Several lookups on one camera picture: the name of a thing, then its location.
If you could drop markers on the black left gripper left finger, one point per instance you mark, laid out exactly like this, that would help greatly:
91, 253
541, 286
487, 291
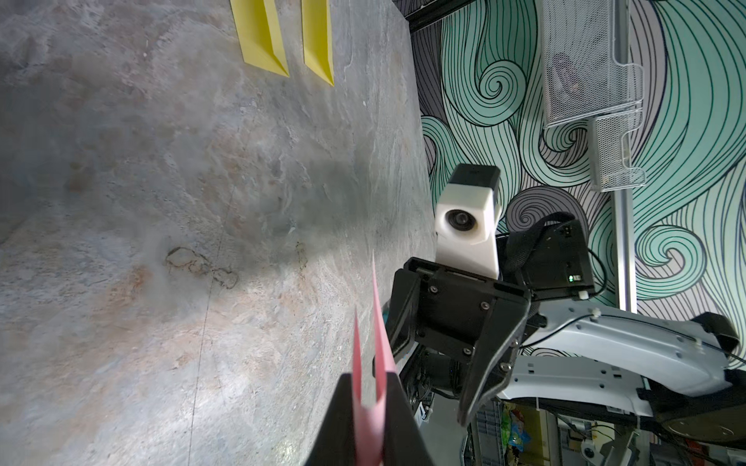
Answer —
335, 443

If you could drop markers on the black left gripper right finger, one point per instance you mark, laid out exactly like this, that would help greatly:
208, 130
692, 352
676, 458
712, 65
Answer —
403, 443

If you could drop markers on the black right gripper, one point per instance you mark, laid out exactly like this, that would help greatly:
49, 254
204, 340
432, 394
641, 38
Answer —
470, 318

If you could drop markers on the pink square paper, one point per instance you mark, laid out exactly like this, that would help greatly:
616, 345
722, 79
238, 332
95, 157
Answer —
370, 395

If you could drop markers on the light yellow square paper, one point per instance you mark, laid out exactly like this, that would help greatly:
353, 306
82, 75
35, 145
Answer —
317, 38

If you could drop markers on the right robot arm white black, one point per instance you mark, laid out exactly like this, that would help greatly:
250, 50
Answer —
531, 336

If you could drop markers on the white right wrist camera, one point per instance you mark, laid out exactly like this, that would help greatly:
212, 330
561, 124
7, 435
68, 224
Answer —
466, 217

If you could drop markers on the aluminium rail right wall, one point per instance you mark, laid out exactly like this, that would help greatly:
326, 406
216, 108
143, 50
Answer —
622, 206

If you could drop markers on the clear plastic wall bin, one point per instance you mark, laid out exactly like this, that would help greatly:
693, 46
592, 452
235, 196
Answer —
585, 60

